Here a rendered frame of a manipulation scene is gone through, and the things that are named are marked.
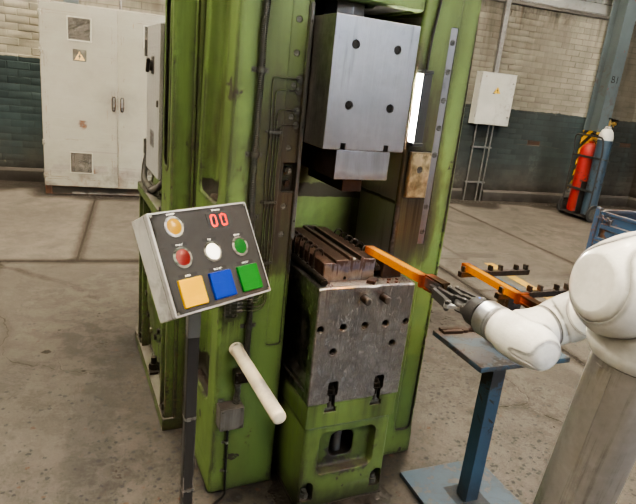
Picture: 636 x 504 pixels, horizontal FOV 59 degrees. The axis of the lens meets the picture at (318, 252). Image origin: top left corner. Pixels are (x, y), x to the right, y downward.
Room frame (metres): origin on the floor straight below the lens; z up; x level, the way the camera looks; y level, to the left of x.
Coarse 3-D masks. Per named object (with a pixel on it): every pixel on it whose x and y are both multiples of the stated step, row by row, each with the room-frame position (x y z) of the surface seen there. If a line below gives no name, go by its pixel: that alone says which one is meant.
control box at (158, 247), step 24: (144, 216) 1.38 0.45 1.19; (168, 216) 1.42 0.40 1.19; (192, 216) 1.48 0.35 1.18; (216, 216) 1.53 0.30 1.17; (240, 216) 1.60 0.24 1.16; (144, 240) 1.38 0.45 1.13; (168, 240) 1.39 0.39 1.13; (192, 240) 1.44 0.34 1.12; (216, 240) 1.50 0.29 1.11; (144, 264) 1.38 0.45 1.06; (168, 264) 1.35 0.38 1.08; (192, 264) 1.40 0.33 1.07; (216, 264) 1.46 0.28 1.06; (240, 264) 1.52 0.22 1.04; (168, 288) 1.32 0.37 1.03; (240, 288) 1.48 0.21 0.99; (264, 288) 1.54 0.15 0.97; (168, 312) 1.31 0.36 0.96; (192, 312) 1.33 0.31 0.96
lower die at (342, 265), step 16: (304, 240) 2.06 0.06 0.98; (320, 240) 2.05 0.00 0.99; (336, 240) 2.04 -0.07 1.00; (304, 256) 1.94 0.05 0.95; (320, 256) 1.88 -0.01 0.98; (336, 256) 1.87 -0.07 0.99; (368, 256) 1.90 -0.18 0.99; (320, 272) 1.82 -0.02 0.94; (336, 272) 1.82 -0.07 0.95; (352, 272) 1.85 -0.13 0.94; (368, 272) 1.88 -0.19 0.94
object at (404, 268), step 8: (368, 248) 1.77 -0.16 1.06; (376, 248) 1.77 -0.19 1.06; (376, 256) 1.72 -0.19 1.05; (384, 256) 1.68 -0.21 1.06; (392, 256) 1.68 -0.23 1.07; (392, 264) 1.63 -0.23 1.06; (400, 264) 1.60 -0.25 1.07; (408, 264) 1.61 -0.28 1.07; (400, 272) 1.59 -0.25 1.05; (408, 272) 1.55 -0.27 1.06; (416, 272) 1.53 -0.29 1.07; (416, 280) 1.51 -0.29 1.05; (440, 280) 1.44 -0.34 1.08; (424, 288) 1.48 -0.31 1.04
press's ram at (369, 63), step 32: (320, 32) 1.87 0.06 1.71; (352, 32) 1.80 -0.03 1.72; (384, 32) 1.85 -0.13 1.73; (416, 32) 1.90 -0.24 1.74; (320, 64) 1.85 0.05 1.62; (352, 64) 1.81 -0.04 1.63; (384, 64) 1.86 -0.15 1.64; (320, 96) 1.82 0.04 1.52; (352, 96) 1.81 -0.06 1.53; (384, 96) 1.86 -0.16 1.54; (320, 128) 1.80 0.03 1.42; (352, 128) 1.82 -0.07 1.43; (384, 128) 1.87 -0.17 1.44
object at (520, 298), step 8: (464, 264) 1.97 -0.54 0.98; (472, 272) 1.92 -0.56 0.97; (480, 272) 1.89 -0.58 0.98; (488, 280) 1.83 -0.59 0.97; (496, 280) 1.82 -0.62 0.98; (496, 288) 1.79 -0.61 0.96; (512, 288) 1.75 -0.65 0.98; (512, 296) 1.71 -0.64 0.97; (520, 296) 1.68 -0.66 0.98; (528, 296) 1.67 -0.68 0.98; (520, 304) 1.67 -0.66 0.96; (528, 304) 1.65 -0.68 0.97; (536, 304) 1.61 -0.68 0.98
